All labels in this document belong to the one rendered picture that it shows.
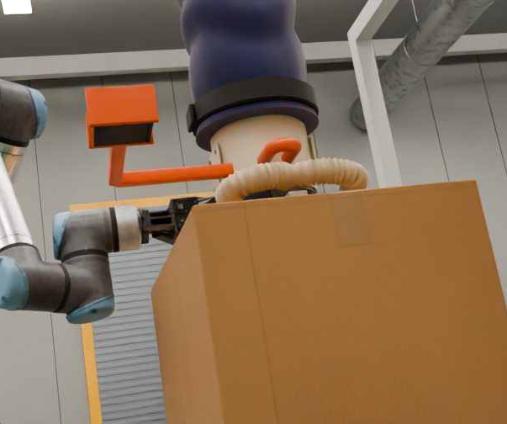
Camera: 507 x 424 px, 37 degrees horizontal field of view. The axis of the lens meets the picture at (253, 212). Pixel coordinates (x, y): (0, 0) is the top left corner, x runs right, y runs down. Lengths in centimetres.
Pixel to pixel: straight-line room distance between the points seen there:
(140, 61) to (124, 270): 318
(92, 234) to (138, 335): 971
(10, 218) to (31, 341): 987
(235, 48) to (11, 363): 1018
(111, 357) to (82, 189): 257
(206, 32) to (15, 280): 54
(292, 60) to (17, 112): 74
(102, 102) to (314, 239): 32
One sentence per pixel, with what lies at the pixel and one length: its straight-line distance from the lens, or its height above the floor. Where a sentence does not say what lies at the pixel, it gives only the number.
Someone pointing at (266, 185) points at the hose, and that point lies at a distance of 112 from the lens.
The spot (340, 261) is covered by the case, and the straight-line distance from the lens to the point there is 98.
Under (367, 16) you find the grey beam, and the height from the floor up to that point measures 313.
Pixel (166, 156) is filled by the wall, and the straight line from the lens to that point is 1200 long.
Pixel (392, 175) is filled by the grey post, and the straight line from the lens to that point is 531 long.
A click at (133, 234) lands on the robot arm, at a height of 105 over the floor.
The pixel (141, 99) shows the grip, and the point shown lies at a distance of 97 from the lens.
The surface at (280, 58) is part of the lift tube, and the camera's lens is 131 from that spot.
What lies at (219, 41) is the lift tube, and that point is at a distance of 132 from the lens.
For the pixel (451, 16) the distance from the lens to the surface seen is 981.
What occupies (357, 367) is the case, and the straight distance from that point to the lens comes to 97.
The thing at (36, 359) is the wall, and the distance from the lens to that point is 1129.
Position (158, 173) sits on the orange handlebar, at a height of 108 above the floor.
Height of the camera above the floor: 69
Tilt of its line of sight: 14 degrees up
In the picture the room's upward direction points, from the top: 9 degrees counter-clockwise
